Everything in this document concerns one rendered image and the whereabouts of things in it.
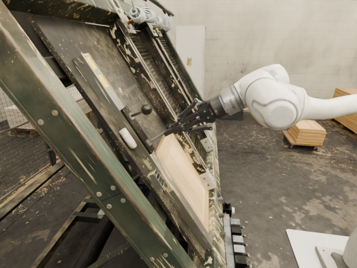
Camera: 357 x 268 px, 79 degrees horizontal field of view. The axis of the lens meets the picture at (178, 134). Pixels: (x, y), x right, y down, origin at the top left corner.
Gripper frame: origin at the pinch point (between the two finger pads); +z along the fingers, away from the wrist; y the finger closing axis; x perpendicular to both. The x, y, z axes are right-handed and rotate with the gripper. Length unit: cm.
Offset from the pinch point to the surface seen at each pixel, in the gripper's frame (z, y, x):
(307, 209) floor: -42, 193, 137
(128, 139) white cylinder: 14.2, -5.6, -5.8
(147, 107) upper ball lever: 1.3, -12.5, -6.4
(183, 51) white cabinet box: 30, -30, 409
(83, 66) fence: 14.7, -34.3, -2.5
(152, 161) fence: 13.2, 7.2, -2.5
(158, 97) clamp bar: 11.1, -9.3, 39.9
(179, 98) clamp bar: 13, 5, 93
